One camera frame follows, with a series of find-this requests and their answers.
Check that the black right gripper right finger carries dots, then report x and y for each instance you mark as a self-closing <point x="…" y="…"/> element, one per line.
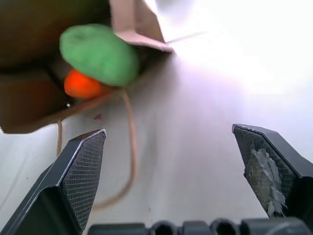
<point x="271" y="166"/>

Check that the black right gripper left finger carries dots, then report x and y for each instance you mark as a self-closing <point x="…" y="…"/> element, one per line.
<point x="68" y="181"/>

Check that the orange plush toy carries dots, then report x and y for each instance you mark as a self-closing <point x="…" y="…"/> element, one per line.
<point x="82" y="85"/>

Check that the brown paper bag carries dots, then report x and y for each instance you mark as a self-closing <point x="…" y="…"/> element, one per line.
<point x="29" y="73"/>

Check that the green plush toy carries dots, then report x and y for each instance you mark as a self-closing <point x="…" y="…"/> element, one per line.
<point x="100" y="54"/>

